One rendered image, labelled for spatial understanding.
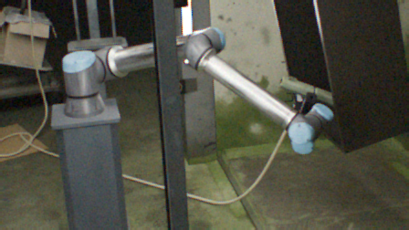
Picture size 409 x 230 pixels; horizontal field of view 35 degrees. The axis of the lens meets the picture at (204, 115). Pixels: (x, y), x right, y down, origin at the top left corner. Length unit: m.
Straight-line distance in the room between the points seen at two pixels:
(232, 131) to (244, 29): 0.63
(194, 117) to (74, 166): 1.06
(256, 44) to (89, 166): 1.33
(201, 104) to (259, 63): 0.42
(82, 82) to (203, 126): 1.13
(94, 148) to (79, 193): 0.23
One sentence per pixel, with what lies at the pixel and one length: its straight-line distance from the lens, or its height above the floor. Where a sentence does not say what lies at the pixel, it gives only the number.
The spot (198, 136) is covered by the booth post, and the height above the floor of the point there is 0.18.
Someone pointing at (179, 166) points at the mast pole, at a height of 0.88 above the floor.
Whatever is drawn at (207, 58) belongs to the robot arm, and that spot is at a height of 0.96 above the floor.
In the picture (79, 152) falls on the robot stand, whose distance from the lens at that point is 3.05.
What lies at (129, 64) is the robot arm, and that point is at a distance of 3.04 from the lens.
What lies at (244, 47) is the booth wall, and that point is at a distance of 3.85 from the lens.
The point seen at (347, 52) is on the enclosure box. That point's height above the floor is 0.92.
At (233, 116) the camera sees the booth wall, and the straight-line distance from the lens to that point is 3.95.
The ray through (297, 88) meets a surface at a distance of 2.94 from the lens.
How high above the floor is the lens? 1.64
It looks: 20 degrees down
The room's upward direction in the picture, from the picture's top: 3 degrees counter-clockwise
